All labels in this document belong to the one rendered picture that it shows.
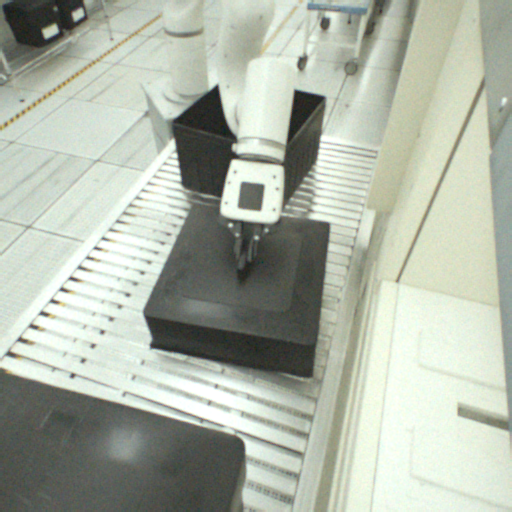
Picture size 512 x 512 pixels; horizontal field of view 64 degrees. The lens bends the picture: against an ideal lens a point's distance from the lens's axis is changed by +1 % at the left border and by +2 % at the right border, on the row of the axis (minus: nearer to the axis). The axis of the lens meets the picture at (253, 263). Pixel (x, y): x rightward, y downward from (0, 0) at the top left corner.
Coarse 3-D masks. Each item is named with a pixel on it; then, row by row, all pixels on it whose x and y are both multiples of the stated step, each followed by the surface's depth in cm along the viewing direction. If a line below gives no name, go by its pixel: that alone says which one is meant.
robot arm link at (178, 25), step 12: (180, 0) 115; (192, 0) 113; (204, 0) 115; (168, 12) 116; (180, 12) 115; (192, 12) 115; (168, 24) 117; (180, 24) 116; (192, 24) 117; (180, 36) 119; (192, 36) 119
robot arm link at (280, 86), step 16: (256, 64) 65; (272, 64) 65; (288, 64) 65; (256, 80) 65; (272, 80) 65; (288, 80) 66; (256, 96) 65; (272, 96) 65; (288, 96) 67; (240, 112) 69; (256, 112) 65; (272, 112) 65; (288, 112) 67; (240, 128) 68; (256, 128) 65; (272, 128) 66
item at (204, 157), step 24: (216, 96) 104; (312, 96) 100; (192, 120) 98; (216, 120) 108; (312, 120) 93; (192, 144) 91; (216, 144) 88; (288, 144) 85; (312, 144) 100; (192, 168) 97; (216, 168) 93; (288, 168) 89; (216, 192) 99; (288, 192) 96
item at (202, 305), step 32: (192, 224) 79; (288, 224) 79; (320, 224) 79; (192, 256) 73; (224, 256) 73; (288, 256) 73; (320, 256) 73; (160, 288) 68; (192, 288) 68; (224, 288) 68; (256, 288) 68; (288, 288) 68; (320, 288) 68; (160, 320) 65; (192, 320) 64; (224, 320) 64; (256, 320) 64; (288, 320) 64; (192, 352) 71; (224, 352) 68; (256, 352) 66; (288, 352) 64
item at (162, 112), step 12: (216, 72) 146; (144, 84) 140; (156, 84) 140; (156, 96) 134; (156, 108) 135; (168, 108) 129; (180, 108) 129; (156, 120) 140; (168, 120) 125; (156, 132) 147; (168, 132) 130; (156, 144) 156; (168, 180) 159
